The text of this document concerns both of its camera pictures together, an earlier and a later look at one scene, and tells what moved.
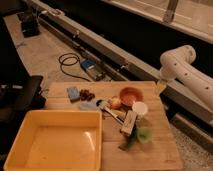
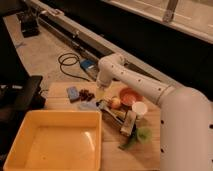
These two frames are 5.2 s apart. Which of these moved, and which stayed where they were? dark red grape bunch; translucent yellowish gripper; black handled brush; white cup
Moved: translucent yellowish gripper
Stayed: white cup; black handled brush; dark red grape bunch
